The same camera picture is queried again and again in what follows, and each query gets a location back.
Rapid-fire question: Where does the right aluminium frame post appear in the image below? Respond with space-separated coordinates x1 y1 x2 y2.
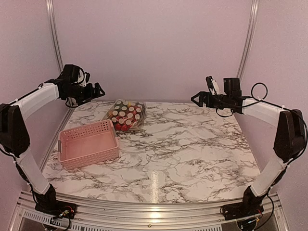
237 0 260 80

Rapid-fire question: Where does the aluminium frame post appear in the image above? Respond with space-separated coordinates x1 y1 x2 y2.
237 0 260 80
46 0 64 72

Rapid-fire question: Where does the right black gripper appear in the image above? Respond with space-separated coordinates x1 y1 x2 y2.
191 91 231 108

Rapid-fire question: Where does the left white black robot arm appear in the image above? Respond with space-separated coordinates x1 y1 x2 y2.
0 64 105 214

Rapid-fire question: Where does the pink perforated plastic basket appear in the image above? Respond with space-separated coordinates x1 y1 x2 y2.
58 119 120 170

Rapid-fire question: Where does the clear zip top bag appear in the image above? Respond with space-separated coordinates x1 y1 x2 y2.
102 98 147 132

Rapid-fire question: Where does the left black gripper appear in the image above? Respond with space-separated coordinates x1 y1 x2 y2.
64 82 104 105

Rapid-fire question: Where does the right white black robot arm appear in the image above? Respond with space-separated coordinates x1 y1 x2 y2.
191 76 308 220

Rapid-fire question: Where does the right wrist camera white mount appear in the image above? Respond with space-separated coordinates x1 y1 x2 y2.
205 76 220 95

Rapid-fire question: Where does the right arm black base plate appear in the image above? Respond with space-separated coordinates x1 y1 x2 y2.
220 202 264 220

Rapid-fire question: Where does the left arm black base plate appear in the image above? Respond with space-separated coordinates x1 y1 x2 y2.
35 201 77 219

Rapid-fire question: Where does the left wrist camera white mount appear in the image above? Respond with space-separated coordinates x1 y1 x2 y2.
77 70 90 87

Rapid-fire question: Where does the left aluminium frame post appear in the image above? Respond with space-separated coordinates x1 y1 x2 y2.
46 0 64 72

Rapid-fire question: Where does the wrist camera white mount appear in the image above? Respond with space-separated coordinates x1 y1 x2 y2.
77 70 90 87
205 76 220 95

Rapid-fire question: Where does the front aluminium rail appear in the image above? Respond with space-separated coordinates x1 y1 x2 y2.
9 190 289 231

